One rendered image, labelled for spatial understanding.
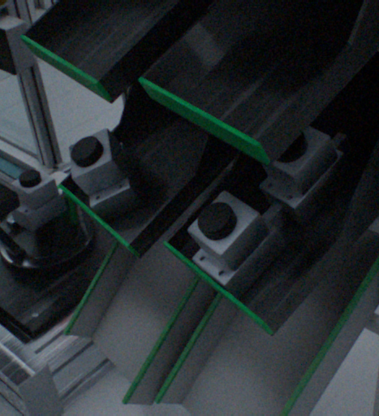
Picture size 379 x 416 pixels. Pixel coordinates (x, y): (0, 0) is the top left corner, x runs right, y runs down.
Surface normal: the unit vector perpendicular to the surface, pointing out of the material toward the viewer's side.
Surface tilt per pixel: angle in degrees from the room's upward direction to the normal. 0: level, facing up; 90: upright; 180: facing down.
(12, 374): 0
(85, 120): 0
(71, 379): 90
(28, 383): 90
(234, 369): 45
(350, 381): 0
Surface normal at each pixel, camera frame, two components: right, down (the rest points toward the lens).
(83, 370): 0.73, 0.36
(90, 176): 0.18, 0.74
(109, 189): -0.42, -0.54
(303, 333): -0.62, -0.25
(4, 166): -0.09, -0.79
